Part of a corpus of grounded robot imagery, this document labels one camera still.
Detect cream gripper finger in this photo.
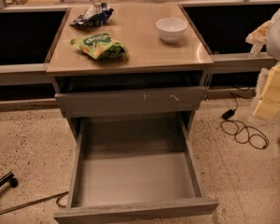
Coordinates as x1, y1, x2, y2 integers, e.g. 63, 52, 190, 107
245, 21, 270, 56
252, 63, 280, 120

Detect green rice chip bag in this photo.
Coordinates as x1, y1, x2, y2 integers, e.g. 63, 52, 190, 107
70, 33, 128, 60

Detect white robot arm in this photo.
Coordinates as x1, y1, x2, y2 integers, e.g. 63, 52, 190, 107
245, 8, 280, 120

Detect closed grey top drawer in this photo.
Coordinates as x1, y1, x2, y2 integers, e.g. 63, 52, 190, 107
55, 87, 204, 118

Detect grey drawer cabinet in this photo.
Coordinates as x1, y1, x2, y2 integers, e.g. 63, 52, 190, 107
47, 4, 213, 138

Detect blue white snack bag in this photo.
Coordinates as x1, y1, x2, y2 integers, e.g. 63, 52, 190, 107
70, 3, 114, 28

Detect open grey middle drawer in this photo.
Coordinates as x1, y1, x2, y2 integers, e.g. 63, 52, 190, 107
54, 113, 218, 224

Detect white bowl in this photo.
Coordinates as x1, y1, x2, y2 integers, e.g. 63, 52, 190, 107
156, 18, 188, 43

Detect grey metal rod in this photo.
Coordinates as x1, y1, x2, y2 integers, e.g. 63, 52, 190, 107
0, 191, 69, 216

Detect black power cable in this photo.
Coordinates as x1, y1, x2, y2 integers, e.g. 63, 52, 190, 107
220, 84, 270, 150

